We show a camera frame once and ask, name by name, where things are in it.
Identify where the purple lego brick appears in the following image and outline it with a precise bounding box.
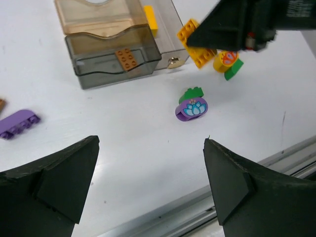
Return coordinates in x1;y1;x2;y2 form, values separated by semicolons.
0;109;41;140

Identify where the grey tinted plastic bin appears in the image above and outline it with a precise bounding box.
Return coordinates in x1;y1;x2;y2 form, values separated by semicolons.
65;24;161;89

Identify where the orange lego plate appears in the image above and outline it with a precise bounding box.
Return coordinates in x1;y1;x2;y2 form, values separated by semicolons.
0;99;6;113

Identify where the green leaf lego brick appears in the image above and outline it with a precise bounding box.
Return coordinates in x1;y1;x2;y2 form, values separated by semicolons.
178;87;204;104

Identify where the orange lego in bin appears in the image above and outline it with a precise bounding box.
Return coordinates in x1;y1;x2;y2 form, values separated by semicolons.
115;48;138;71

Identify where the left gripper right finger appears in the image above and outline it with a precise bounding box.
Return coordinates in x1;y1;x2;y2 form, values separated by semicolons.
203;139;316;237

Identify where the yellow lego brick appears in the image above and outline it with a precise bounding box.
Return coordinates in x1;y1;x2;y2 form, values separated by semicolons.
177;18;217;69
143;5;158;38

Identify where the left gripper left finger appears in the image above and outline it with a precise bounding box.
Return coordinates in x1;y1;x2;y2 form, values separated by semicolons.
0;135;99;237

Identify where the yellow flower lego piece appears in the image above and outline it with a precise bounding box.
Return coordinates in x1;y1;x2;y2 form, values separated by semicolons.
213;51;239;73

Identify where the purple lotus lego piece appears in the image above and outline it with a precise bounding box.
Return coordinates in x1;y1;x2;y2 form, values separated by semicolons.
175;97;208;122

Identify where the aluminium frame rail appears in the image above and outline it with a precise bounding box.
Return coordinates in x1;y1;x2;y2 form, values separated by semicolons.
105;137;316;237

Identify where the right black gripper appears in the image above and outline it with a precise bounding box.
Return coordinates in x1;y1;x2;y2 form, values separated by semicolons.
187;0;316;51

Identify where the tall clear drawer bin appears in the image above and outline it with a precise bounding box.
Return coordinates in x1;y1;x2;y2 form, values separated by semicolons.
141;0;189;70

